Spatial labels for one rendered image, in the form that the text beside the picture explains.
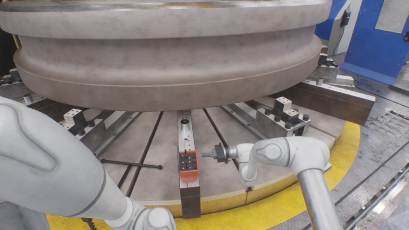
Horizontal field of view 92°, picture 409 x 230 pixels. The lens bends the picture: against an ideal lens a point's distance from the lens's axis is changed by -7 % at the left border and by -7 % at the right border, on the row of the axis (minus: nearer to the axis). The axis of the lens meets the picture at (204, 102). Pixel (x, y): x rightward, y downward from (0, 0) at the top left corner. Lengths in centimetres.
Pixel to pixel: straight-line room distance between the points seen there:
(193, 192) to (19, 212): 120
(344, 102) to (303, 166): 232
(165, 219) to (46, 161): 51
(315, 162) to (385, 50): 531
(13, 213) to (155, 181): 165
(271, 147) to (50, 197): 77
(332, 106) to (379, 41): 318
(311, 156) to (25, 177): 90
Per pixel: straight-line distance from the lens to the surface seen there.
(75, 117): 227
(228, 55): 201
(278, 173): 222
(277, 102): 229
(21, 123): 30
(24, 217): 55
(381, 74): 621
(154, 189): 203
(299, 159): 97
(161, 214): 76
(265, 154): 92
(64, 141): 33
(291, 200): 245
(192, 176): 150
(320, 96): 323
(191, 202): 167
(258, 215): 226
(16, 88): 410
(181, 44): 187
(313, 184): 94
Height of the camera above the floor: 189
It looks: 30 degrees down
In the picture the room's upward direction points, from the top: straight up
